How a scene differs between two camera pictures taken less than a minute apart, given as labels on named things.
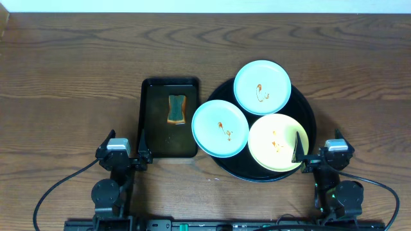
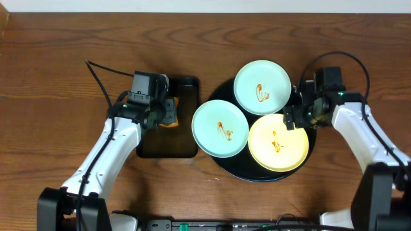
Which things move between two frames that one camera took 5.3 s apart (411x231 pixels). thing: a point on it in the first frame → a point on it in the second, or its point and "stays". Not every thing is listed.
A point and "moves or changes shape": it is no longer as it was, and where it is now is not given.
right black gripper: [324, 161] → [289, 116]
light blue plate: [219, 129] stays
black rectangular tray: [169, 113] stays
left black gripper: [122, 160] → [170, 109]
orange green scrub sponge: [176, 109] moves or changes shape
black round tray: [241, 165] stays
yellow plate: [271, 140] stays
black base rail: [219, 225] stays
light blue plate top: [262, 87] stays
